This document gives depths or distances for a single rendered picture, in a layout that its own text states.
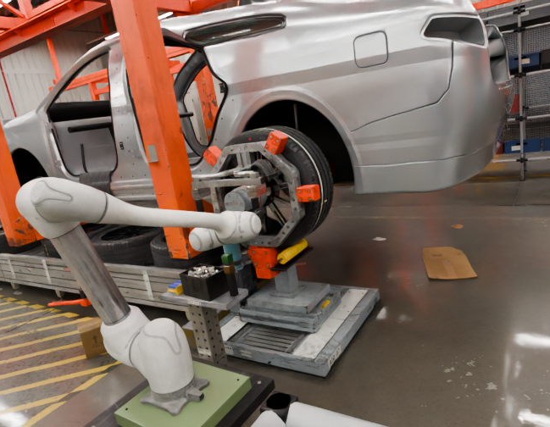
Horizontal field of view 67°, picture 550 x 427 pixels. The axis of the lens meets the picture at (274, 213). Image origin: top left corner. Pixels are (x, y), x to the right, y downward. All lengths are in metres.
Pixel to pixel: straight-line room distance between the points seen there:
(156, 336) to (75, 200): 0.51
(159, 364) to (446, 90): 1.68
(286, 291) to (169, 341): 1.10
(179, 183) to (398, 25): 1.37
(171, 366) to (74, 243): 0.51
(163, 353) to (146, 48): 1.54
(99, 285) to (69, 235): 0.20
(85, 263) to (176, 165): 1.03
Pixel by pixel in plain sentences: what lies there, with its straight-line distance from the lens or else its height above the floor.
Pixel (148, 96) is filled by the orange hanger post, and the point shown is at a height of 1.44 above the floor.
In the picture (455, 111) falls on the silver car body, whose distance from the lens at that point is 2.17.
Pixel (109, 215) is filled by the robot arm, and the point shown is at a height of 1.03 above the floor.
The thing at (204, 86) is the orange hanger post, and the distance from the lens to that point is 5.68.
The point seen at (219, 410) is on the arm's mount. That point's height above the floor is 0.33.
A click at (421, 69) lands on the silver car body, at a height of 1.34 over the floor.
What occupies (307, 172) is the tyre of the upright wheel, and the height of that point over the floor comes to 0.94.
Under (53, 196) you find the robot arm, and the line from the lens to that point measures 1.28.
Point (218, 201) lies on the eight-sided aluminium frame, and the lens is 2.29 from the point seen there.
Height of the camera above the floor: 1.25
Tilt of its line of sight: 13 degrees down
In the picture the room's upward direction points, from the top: 9 degrees counter-clockwise
